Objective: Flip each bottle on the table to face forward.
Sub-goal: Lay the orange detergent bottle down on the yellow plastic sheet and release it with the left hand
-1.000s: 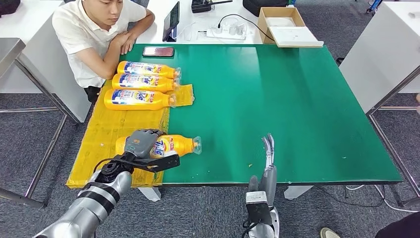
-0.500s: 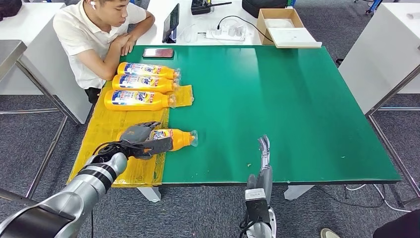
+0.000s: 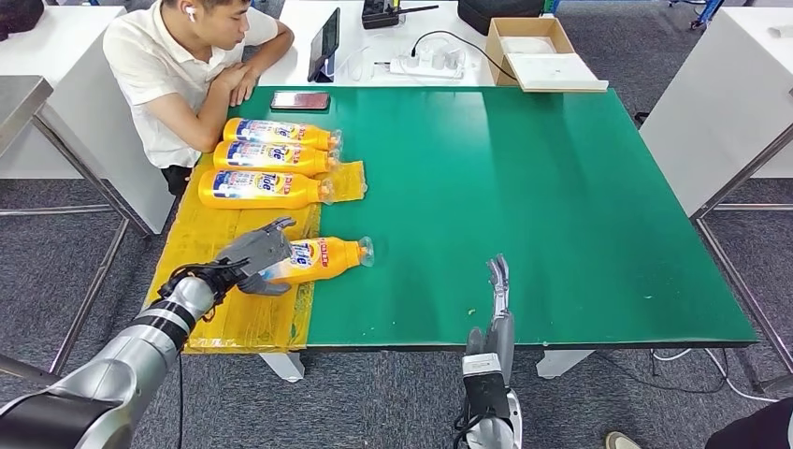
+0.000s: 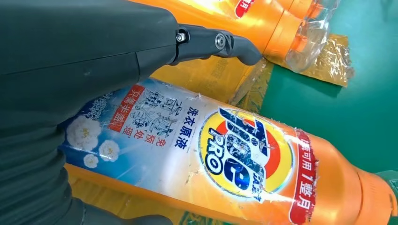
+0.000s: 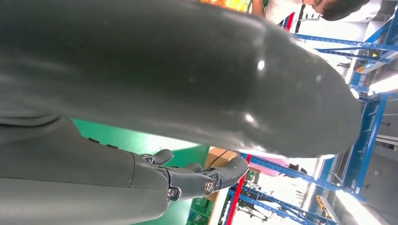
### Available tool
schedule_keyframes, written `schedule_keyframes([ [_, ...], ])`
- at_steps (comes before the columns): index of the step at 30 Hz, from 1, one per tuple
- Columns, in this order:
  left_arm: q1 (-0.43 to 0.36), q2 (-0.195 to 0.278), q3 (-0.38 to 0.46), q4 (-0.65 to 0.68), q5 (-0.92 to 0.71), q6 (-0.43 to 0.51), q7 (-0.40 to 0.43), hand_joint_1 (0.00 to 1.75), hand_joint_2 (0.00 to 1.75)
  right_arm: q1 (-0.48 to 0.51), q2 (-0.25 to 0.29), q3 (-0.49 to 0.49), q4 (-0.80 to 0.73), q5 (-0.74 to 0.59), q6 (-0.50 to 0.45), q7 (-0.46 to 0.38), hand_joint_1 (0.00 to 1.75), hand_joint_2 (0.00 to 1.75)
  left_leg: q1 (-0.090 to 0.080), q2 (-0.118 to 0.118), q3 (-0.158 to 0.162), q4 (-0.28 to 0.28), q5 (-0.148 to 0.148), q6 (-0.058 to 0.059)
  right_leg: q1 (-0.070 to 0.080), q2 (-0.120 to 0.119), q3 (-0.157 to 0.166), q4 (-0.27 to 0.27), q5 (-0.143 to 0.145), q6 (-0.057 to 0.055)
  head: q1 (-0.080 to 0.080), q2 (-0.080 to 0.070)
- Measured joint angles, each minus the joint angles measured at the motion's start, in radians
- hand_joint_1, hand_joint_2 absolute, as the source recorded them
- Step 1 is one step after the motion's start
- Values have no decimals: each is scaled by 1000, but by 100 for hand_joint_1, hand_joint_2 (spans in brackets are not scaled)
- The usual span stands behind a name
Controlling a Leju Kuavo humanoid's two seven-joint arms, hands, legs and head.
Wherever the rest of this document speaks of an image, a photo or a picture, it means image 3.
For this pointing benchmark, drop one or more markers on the black bag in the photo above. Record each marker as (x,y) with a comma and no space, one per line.
(498,12)
(18,15)

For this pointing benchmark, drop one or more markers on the person's right hand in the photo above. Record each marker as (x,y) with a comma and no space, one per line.
(226,75)

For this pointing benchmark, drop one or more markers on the white flat box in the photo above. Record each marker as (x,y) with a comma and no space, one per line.
(554,72)

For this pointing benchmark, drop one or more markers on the steel table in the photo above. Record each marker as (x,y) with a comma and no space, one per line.
(18,105)

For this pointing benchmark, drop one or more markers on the steel table frame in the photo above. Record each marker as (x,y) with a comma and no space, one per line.
(743,168)

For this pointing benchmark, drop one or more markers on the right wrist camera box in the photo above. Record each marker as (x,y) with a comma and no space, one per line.
(485,378)

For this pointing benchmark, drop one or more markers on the green table mat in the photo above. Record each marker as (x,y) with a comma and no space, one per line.
(557,217)

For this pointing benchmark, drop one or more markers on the person's left hand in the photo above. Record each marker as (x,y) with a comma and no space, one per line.
(243,88)

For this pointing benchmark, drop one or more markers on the yellow plastic sheet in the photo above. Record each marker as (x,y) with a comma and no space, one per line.
(248,322)

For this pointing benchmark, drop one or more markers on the smartphone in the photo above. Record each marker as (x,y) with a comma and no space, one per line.
(300,101)

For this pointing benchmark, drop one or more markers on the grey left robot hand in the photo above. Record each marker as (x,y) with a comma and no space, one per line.
(257,251)

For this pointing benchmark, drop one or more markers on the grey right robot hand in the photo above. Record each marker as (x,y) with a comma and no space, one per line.
(498,334)

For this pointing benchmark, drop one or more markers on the open cardboard box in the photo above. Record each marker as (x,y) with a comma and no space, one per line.
(495,54)

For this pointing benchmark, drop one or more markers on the person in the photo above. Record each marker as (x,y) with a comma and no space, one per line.
(762,427)
(161,74)

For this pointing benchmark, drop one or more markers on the black radio with antenna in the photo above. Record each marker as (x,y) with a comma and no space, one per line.
(379,15)

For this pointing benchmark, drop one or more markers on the white power strip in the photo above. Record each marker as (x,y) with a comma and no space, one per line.
(426,68)

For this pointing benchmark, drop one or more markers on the white table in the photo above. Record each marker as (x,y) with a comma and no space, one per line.
(371,43)

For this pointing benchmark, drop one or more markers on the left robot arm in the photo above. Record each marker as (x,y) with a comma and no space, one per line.
(142,353)

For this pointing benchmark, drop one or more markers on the orange detergent bottle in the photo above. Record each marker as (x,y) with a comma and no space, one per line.
(328,257)
(279,133)
(272,158)
(260,189)

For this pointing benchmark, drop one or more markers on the white table foot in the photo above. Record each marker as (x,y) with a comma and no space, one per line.
(560,362)
(284,367)

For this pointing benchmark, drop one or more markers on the black tablet on stand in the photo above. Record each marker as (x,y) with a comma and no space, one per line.
(324,45)

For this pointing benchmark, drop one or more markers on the white cabinet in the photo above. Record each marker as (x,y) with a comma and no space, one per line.
(722,102)
(49,52)

